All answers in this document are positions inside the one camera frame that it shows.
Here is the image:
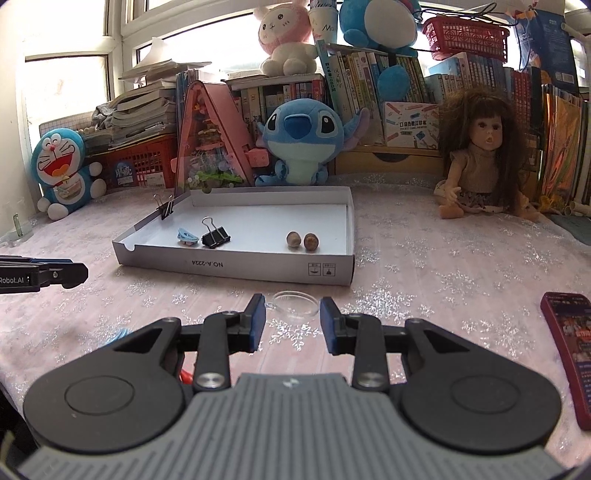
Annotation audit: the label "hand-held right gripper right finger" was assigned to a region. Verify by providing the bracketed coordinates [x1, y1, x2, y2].
[320, 295, 467, 393]

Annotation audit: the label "white window frame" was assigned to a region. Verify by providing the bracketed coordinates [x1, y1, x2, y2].
[21, 0, 259, 139]

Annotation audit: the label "grey patterned cloth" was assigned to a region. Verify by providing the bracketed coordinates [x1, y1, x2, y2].
[95, 104, 121, 134]

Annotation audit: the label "red plastic crate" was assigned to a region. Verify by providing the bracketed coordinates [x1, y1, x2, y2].
[95, 136, 178, 190]

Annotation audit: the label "blue alien plush toy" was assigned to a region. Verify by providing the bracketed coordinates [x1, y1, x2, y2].
[254, 100, 370, 186]

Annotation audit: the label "pink snowflake tablecloth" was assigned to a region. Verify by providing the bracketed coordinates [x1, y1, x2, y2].
[0, 173, 591, 462]

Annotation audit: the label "shiny gold foil sheets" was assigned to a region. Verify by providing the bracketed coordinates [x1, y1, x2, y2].
[538, 83, 591, 208]

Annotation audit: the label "colourful printed cardboard box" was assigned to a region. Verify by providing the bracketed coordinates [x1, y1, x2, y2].
[382, 102, 441, 148]

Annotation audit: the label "white paper cup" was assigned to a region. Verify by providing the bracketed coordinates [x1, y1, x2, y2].
[308, 0, 342, 47]

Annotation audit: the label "pink triangular house model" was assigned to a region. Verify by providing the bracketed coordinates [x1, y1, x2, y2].
[171, 79, 269, 191]

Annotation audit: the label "red plastic basket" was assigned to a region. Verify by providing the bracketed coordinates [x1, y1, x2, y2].
[422, 14, 511, 63]

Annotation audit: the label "blue printed bag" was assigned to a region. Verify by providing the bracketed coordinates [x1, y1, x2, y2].
[519, 7, 583, 88]

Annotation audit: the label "clear acrylic stand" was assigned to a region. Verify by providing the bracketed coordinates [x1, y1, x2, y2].
[0, 212, 35, 247]

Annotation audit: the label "long-haired doll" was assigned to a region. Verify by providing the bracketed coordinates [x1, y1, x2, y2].
[434, 88, 546, 222]

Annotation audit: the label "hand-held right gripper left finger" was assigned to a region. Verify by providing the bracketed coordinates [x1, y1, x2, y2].
[111, 293, 267, 393]

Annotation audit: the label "wooden drawer box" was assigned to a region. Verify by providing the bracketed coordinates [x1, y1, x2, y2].
[335, 145, 446, 176]

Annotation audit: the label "large blue plush toy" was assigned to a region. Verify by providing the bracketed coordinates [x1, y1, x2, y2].
[339, 0, 422, 103]

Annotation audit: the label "pink bunny plush toy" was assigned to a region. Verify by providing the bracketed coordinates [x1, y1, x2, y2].
[253, 0, 324, 77]

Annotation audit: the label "stack of books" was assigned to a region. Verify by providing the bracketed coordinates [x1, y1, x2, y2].
[95, 44, 185, 148]

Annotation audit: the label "small black binder clip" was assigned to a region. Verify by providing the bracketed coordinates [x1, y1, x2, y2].
[153, 194, 175, 220]

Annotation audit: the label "white grid board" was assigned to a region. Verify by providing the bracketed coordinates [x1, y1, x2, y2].
[38, 110, 100, 139]

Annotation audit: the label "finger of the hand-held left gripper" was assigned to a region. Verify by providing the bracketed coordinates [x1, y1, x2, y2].
[0, 255, 75, 265]
[39, 263, 88, 289]

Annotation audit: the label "row of books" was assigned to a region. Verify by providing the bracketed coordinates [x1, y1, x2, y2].
[175, 48, 546, 148]

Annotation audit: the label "white cardboard box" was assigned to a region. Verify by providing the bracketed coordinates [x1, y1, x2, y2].
[112, 185, 355, 287]

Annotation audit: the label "blue cat plush toy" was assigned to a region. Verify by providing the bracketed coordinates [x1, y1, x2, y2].
[31, 129, 108, 220]

